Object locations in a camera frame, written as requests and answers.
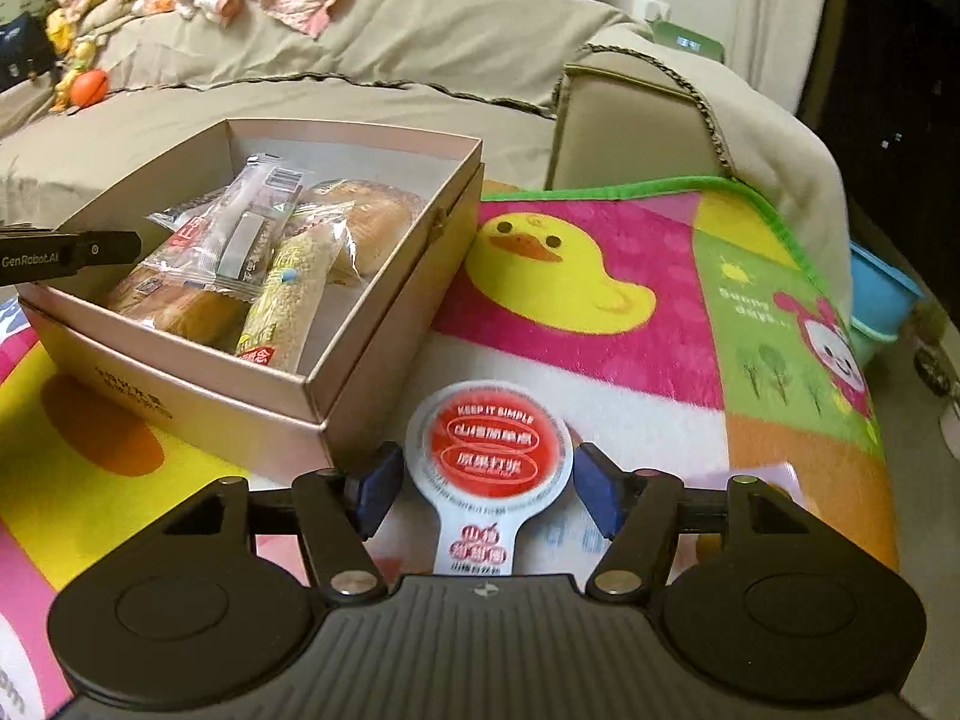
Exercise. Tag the orange ball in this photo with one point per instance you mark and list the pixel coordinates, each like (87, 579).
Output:
(88, 86)

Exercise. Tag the dark window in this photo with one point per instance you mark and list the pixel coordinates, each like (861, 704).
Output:
(900, 52)

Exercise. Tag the round bread bun packet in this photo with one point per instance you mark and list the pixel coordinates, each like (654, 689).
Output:
(375, 221)

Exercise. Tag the beige fringed throw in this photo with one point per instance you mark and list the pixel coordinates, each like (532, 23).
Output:
(772, 150)

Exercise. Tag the white snack bar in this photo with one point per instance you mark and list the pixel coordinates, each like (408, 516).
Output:
(247, 232)

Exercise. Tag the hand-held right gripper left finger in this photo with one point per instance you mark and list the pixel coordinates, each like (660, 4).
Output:
(377, 491)

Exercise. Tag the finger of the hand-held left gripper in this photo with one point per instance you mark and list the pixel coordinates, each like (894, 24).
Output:
(109, 247)

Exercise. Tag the small yellow plush toys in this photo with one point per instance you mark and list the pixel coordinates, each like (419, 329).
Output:
(71, 41)

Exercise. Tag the beige sofa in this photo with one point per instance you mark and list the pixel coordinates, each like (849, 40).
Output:
(615, 135)

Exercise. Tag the yellow snack packet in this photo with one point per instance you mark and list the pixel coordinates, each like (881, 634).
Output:
(281, 307)

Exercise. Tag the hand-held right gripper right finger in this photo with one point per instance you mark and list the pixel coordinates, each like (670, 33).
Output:
(600, 487)

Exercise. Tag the red lid jelly cup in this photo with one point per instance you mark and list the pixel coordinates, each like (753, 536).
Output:
(491, 457)

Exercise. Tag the green plastic basin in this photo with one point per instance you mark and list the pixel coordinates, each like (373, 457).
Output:
(870, 345)

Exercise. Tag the blue plastic basin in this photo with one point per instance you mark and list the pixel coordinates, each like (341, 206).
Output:
(877, 289)

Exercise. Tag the colourful cartoon play mat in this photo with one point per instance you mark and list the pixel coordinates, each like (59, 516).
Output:
(600, 352)

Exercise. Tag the pink cardboard box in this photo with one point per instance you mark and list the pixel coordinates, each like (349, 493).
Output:
(187, 405)

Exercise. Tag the golden bread loaf packet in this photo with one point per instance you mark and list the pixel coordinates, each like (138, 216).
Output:
(187, 311)

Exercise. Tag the dark bag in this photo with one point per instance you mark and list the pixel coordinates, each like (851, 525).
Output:
(22, 52)

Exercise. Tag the white wall socket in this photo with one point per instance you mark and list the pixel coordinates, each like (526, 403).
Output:
(652, 9)

